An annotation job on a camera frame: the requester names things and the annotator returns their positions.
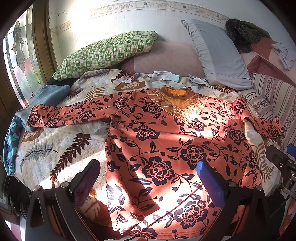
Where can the orange floral blouse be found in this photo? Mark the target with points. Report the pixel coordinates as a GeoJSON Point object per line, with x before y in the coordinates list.
{"type": "Point", "coordinates": [154, 141]}

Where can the teal patterned cloth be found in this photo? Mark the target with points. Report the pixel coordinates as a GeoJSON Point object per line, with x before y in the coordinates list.
{"type": "Point", "coordinates": [11, 143]}

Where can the grey crumpled cloth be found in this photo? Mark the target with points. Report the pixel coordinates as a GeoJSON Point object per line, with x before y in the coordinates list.
{"type": "Point", "coordinates": [199, 81]}

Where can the leaf-patterned fleece blanket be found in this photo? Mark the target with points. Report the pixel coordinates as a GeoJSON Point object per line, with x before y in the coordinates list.
{"type": "Point", "coordinates": [51, 156]}

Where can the grey-blue ruffled pillow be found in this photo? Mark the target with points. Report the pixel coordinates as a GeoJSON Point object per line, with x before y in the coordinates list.
{"type": "Point", "coordinates": [222, 64]}

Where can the green checkered pillow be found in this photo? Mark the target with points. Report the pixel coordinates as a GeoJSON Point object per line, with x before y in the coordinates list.
{"type": "Point", "coordinates": [105, 53]}

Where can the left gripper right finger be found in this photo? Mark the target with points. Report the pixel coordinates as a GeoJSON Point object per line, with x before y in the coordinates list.
{"type": "Point", "coordinates": [214, 183]}

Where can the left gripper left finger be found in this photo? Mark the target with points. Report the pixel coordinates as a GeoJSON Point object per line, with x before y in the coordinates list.
{"type": "Point", "coordinates": [83, 182]}

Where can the pink quilted mattress cover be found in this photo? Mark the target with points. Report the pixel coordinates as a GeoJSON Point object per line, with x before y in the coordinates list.
{"type": "Point", "coordinates": [178, 58]}

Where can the striped beige bedsheet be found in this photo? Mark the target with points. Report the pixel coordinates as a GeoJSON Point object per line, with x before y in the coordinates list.
{"type": "Point", "coordinates": [273, 98]}

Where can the white glove with teal cuff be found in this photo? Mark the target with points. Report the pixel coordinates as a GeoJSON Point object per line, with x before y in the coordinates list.
{"type": "Point", "coordinates": [164, 75]}

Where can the blue folded garment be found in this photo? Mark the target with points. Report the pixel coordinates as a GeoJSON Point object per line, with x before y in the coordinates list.
{"type": "Point", "coordinates": [49, 95]}

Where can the small card packet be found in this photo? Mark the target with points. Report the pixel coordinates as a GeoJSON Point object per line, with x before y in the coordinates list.
{"type": "Point", "coordinates": [129, 78]}

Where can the black furry garment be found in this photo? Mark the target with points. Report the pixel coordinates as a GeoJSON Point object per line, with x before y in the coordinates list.
{"type": "Point", "coordinates": [243, 34]}

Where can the grey cloth on headboard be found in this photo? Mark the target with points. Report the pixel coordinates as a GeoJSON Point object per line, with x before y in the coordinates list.
{"type": "Point", "coordinates": [286, 55]}

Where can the stained glass window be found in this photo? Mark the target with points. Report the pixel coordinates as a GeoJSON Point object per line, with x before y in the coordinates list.
{"type": "Point", "coordinates": [21, 59]}

